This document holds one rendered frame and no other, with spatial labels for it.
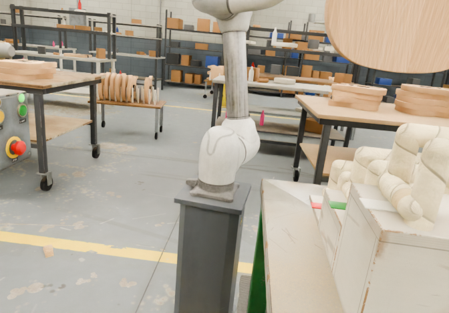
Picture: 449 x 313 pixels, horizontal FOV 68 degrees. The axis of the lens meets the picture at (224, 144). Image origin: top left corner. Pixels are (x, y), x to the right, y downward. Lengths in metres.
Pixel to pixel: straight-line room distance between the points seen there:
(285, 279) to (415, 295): 0.20
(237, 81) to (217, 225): 0.61
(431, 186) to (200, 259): 1.14
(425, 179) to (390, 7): 0.48
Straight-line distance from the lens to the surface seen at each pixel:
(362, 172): 0.68
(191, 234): 1.41
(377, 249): 0.45
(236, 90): 1.46
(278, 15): 11.63
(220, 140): 1.29
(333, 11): 0.81
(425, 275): 0.49
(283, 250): 0.67
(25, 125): 1.11
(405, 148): 0.51
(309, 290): 0.59
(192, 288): 1.55
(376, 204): 0.50
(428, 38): 0.86
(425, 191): 0.45
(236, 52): 1.46
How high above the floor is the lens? 1.29
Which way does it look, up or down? 16 degrees down
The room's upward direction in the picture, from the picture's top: 5 degrees clockwise
